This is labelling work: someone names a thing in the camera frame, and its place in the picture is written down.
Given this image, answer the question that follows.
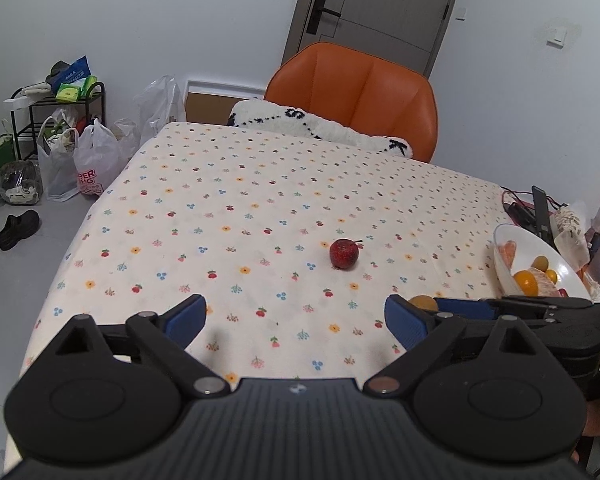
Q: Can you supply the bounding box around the blue package on shelf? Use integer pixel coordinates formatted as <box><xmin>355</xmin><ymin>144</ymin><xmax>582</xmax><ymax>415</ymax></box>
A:
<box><xmin>45</xmin><ymin>56</ymin><xmax>91</xmax><ymax>92</ymax></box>

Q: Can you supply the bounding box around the white fluffy cushion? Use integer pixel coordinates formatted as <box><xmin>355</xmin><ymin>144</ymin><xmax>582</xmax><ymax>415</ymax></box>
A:
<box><xmin>227</xmin><ymin>99</ymin><xmax>413</xmax><ymax>159</ymax></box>

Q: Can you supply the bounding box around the large orange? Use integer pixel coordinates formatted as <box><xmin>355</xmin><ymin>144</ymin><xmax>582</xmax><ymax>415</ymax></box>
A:
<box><xmin>513</xmin><ymin>270</ymin><xmax>539</xmax><ymax>297</ymax></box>

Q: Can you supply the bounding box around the orange leather chair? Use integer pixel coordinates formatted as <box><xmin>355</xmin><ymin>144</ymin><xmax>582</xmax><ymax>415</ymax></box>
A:
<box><xmin>264</xmin><ymin>42</ymin><xmax>439</xmax><ymax>162</ymax></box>

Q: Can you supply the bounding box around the white plate blue rim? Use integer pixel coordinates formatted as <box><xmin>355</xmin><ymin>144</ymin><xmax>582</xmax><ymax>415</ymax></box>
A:
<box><xmin>493</xmin><ymin>223</ymin><xmax>591</xmax><ymax>300</ymax></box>

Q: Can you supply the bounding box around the peeled pomelo segment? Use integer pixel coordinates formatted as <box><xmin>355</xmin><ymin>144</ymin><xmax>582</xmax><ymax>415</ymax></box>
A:
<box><xmin>529</xmin><ymin>268</ymin><xmax>560</xmax><ymax>297</ymax></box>
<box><xmin>496</xmin><ymin>240</ymin><xmax>517</xmax><ymax>272</ymax></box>

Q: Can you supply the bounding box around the black door handle lock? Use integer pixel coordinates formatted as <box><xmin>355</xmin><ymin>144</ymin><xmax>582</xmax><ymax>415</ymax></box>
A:
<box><xmin>306</xmin><ymin>0</ymin><xmax>341</xmax><ymax>35</ymax></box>

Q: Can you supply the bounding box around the green paper bag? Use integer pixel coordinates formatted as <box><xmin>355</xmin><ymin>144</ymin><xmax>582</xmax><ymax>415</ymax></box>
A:
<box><xmin>0</xmin><ymin>133</ymin><xmax>16</xmax><ymax>170</ymax></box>

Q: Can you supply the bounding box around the cardboard box by wall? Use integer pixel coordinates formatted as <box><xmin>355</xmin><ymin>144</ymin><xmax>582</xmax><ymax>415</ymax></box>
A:
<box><xmin>184</xmin><ymin>79</ymin><xmax>264</xmax><ymax>125</ymax></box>

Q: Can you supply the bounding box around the green package on shelf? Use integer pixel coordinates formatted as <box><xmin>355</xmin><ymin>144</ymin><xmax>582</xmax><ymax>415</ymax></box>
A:
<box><xmin>55</xmin><ymin>75</ymin><xmax>98</xmax><ymax>103</ymax></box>

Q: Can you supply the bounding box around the floral tablecloth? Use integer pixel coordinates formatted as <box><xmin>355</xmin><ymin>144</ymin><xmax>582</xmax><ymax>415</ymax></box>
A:
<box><xmin>2</xmin><ymin>120</ymin><xmax>600</xmax><ymax>470</ymax></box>

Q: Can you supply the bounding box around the clear bag with shoes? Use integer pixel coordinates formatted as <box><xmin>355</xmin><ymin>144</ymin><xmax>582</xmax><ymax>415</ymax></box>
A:
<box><xmin>0</xmin><ymin>160</ymin><xmax>43</xmax><ymax>206</ymax></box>

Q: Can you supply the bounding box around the green brown kiwi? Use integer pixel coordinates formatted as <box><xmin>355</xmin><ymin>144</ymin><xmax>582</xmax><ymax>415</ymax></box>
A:
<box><xmin>410</xmin><ymin>295</ymin><xmax>439</xmax><ymax>313</ymax></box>
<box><xmin>532</xmin><ymin>256</ymin><xmax>550</xmax><ymax>272</ymax></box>

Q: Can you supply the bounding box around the red cable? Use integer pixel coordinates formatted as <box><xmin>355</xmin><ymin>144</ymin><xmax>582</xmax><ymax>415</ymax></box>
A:
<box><xmin>500</xmin><ymin>186</ymin><xmax>569</xmax><ymax>229</ymax></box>

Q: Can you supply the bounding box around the wall light switch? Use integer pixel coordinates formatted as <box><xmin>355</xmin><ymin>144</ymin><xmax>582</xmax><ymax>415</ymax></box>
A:
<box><xmin>546</xmin><ymin>26</ymin><xmax>568</xmax><ymax>49</ymax></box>

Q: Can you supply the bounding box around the black metal shelf rack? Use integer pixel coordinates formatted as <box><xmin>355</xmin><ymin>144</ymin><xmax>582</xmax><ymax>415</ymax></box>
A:
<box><xmin>4</xmin><ymin>81</ymin><xmax>106</xmax><ymax>160</ymax></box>

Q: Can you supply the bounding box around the small kumquat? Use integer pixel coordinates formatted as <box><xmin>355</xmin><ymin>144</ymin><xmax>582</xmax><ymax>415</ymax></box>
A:
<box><xmin>545</xmin><ymin>269</ymin><xmax>558</xmax><ymax>284</ymax></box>

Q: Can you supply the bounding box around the black phone on stand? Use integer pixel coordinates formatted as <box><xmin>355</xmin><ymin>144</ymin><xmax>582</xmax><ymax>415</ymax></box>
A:
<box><xmin>531</xmin><ymin>185</ymin><xmax>556</xmax><ymax>248</ymax></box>

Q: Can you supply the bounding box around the black shoe right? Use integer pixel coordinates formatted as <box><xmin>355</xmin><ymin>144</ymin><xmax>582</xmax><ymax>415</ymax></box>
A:
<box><xmin>0</xmin><ymin>209</ymin><xmax>41</xmax><ymax>252</ymax></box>

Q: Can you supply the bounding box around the white plastic bag by wall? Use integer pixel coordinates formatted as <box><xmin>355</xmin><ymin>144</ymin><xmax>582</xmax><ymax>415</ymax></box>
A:
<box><xmin>133</xmin><ymin>75</ymin><xmax>186</xmax><ymax>144</ymax></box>

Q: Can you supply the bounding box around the white shopping bag red print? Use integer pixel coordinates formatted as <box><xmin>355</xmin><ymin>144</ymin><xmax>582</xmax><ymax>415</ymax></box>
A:
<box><xmin>73</xmin><ymin>118</ymin><xmax>125</xmax><ymax>196</ymax></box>

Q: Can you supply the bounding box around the grey door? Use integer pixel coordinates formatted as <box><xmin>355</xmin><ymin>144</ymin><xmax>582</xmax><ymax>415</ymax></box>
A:
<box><xmin>283</xmin><ymin>0</ymin><xmax>455</xmax><ymax>76</ymax></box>

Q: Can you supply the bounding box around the white bag with groceries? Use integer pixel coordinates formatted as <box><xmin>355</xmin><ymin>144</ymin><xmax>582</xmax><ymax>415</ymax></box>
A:
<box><xmin>36</xmin><ymin>107</ymin><xmax>80</xmax><ymax>203</ymax></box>

